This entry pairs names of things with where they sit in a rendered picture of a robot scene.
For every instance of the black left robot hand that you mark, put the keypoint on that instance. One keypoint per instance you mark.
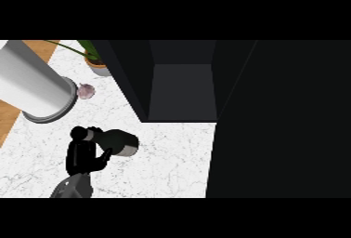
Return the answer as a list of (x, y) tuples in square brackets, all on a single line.
[(81, 158)]

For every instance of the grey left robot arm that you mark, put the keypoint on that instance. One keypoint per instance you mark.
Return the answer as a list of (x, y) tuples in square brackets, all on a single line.
[(73, 187)]

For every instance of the dark grey open cabinet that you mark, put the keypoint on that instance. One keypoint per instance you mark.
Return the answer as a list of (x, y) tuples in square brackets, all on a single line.
[(176, 89)]

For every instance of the dark grey cabinet door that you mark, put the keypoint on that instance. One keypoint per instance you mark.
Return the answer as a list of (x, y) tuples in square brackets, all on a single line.
[(286, 119)]

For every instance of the pale pink garlic bulb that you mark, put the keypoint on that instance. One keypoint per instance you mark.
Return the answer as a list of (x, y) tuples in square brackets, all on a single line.
[(86, 91)]

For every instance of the potted green plant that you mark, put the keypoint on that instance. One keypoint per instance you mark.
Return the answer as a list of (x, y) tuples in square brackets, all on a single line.
[(94, 60)]

